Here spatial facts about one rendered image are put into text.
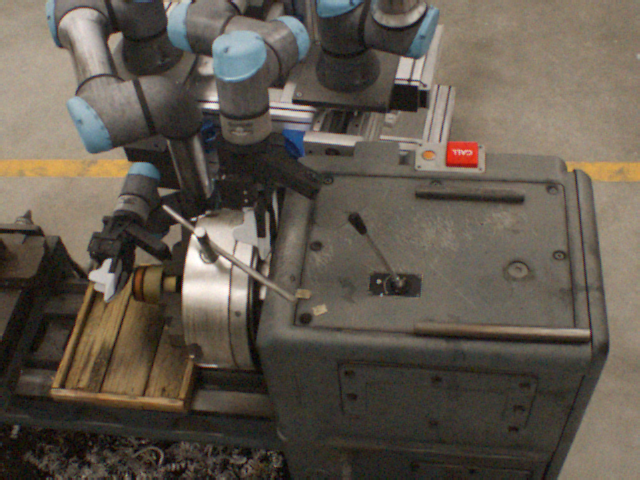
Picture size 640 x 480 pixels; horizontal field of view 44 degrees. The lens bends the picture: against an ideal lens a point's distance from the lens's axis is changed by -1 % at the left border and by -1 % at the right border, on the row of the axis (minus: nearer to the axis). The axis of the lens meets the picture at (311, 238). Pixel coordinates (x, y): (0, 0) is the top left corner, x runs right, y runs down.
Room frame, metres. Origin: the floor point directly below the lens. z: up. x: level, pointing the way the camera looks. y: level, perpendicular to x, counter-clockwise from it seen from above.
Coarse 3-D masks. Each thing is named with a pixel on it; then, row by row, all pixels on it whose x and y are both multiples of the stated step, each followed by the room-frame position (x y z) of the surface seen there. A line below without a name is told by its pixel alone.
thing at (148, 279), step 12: (156, 264) 1.02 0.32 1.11; (132, 276) 1.00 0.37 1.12; (144, 276) 0.99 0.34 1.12; (156, 276) 0.98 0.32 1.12; (168, 276) 0.99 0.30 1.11; (180, 276) 1.01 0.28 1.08; (132, 288) 0.97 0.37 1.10; (144, 288) 0.97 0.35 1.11; (156, 288) 0.96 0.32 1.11; (168, 288) 0.96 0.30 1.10; (180, 288) 0.99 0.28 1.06; (144, 300) 0.96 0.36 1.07; (156, 300) 0.95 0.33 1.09
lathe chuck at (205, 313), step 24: (216, 216) 1.03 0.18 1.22; (240, 216) 1.03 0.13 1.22; (192, 240) 0.97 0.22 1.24; (216, 240) 0.96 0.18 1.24; (192, 264) 0.92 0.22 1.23; (216, 264) 0.91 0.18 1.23; (192, 288) 0.88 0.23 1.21; (216, 288) 0.87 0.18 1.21; (192, 312) 0.84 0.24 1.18; (216, 312) 0.83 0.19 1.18; (192, 336) 0.82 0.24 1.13; (216, 336) 0.81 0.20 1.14; (192, 360) 0.81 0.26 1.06; (216, 360) 0.80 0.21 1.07
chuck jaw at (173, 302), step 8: (160, 296) 0.95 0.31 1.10; (168, 296) 0.94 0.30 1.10; (176, 296) 0.94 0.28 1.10; (160, 304) 0.93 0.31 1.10; (168, 304) 0.92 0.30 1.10; (176, 304) 0.92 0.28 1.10; (168, 312) 0.90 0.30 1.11; (176, 312) 0.90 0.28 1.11; (168, 320) 0.89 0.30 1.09; (176, 320) 0.88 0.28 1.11; (176, 328) 0.86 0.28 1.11; (168, 336) 0.85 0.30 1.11; (176, 336) 0.84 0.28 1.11; (176, 344) 0.84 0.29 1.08; (184, 344) 0.84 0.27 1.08; (192, 344) 0.82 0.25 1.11; (192, 352) 0.82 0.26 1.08; (200, 352) 0.82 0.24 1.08
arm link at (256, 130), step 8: (224, 120) 0.89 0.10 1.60; (232, 120) 0.88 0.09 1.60; (248, 120) 0.87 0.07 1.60; (256, 120) 0.87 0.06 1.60; (264, 120) 0.88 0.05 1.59; (224, 128) 0.88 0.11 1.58; (232, 128) 0.87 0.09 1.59; (240, 128) 0.87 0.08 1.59; (248, 128) 0.87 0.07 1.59; (256, 128) 0.87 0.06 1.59; (264, 128) 0.88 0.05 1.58; (224, 136) 0.88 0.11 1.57; (232, 136) 0.87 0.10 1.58; (240, 136) 0.87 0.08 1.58; (248, 136) 0.86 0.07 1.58; (256, 136) 0.87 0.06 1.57; (264, 136) 0.87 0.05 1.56; (240, 144) 0.87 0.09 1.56
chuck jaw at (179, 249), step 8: (208, 216) 1.05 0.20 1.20; (192, 224) 1.04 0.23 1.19; (184, 232) 1.03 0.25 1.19; (184, 240) 1.02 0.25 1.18; (176, 248) 1.01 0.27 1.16; (184, 248) 1.01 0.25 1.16; (168, 256) 1.02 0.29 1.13; (176, 256) 1.00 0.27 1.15; (184, 256) 1.00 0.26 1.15; (168, 264) 1.00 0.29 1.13; (176, 264) 1.00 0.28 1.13; (184, 264) 0.99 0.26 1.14; (168, 272) 0.99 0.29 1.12; (176, 272) 0.99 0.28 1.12
